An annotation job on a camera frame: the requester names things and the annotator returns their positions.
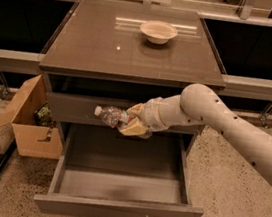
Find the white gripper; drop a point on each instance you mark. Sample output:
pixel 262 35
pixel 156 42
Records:
pixel 150 112

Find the clear plastic water bottle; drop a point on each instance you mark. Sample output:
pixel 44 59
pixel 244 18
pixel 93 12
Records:
pixel 113 116

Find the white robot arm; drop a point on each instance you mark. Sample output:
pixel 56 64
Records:
pixel 199 104

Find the open grey lower drawer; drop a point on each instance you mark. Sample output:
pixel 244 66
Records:
pixel 103 174

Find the grey drawer cabinet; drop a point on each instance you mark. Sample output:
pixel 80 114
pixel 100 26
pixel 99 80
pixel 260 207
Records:
pixel 102 52

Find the closed scratched grey drawer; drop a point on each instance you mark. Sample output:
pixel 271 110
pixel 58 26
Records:
pixel 80 109

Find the white bowl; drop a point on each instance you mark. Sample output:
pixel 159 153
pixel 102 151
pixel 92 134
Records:
pixel 158 32

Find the green snack bag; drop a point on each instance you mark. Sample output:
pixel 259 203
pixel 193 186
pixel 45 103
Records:
pixel 42 116

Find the open cardboard box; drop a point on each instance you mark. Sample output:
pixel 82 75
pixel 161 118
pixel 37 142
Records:
pixel 32 139

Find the grey horizontal railing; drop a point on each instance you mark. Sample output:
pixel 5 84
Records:
pixel 234 86

